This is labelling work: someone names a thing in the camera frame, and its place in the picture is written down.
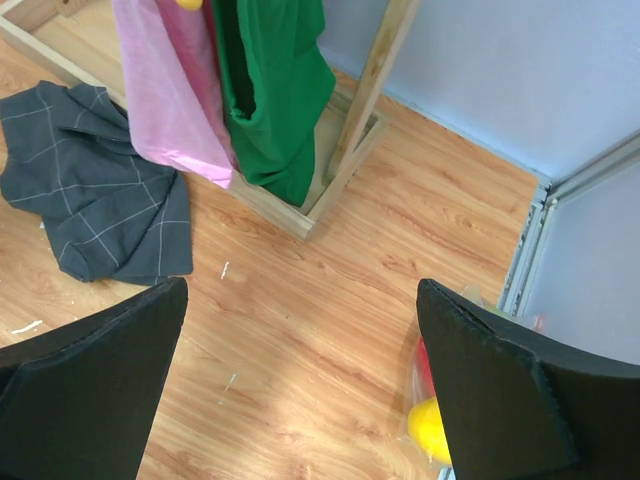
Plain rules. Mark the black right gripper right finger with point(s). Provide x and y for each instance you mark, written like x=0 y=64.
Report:
x=516 y=404

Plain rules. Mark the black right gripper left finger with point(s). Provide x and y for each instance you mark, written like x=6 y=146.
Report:
x=79 y=401

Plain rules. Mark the clear zip top bag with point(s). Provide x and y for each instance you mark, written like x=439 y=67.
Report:
x=415 y=393

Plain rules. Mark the yellow fake lemon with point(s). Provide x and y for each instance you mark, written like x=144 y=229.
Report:
x=425 y=428

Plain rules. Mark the red fake apple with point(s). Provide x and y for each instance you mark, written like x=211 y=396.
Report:
x=424 y=368

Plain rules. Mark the dark grey checked cloth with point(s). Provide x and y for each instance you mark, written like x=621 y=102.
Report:
x=107 y=212

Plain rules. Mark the pink t-shirt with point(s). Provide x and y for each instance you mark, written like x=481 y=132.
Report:
x=172 y=89

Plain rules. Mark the wooden clothes rack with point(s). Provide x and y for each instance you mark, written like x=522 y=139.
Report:
x=77 y=42

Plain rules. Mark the green t-shirt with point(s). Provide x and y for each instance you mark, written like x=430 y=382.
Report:
x=276 y=85

